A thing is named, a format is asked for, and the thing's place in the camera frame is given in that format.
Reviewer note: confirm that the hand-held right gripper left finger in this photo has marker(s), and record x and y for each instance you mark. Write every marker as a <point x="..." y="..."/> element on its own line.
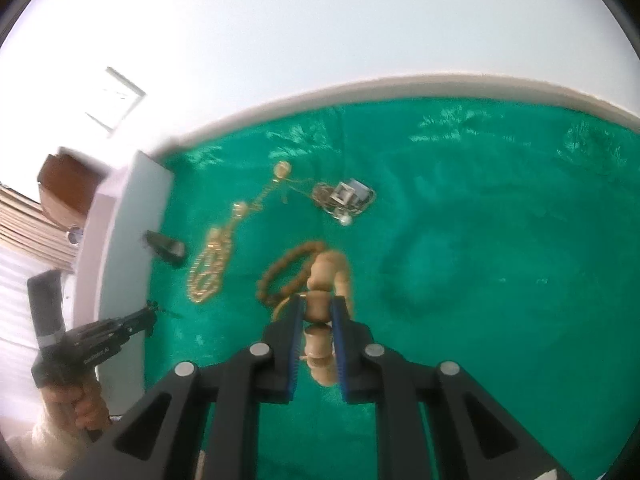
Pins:
<point x="295" y="345"/>

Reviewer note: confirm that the white window frame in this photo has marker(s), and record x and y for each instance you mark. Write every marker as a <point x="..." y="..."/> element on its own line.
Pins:
<point x="116" y="100"/>

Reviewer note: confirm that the green cloth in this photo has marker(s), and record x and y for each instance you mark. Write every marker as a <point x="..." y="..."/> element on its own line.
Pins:
<point x="475" y="235"/>

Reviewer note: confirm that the small black clip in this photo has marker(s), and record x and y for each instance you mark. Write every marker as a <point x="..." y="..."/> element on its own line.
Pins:
<point x="167" y="249"/>

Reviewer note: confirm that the brown wooden furniture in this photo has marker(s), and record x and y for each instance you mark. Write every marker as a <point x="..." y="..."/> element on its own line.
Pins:
<point x="67" y="190"/>

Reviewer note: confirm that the person's left forearm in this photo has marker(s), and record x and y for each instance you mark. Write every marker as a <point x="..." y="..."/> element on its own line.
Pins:
<point x="55" y="442"/>

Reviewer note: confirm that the wooden slatted panel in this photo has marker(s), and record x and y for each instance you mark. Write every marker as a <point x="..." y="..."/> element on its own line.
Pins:
<point x="30" y="225"/>

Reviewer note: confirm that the silver jewelry with pearl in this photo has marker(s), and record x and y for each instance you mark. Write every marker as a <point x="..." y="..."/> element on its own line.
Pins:
<point x="342" y="197"/>

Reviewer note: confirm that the person's left hand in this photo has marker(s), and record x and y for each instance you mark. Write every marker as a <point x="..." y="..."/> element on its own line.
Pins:
<point x="82" y="405"/>

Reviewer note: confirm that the white cardboard box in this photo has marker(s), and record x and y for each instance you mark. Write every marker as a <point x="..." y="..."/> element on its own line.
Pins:
<point x="125" y="230"/>

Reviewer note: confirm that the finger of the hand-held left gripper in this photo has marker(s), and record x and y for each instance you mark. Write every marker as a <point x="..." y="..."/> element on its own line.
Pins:
<point x="132" y="321"/>

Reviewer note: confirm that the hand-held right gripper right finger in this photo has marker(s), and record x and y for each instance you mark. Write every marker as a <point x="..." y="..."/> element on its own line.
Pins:
<point x="340" y="350"/>

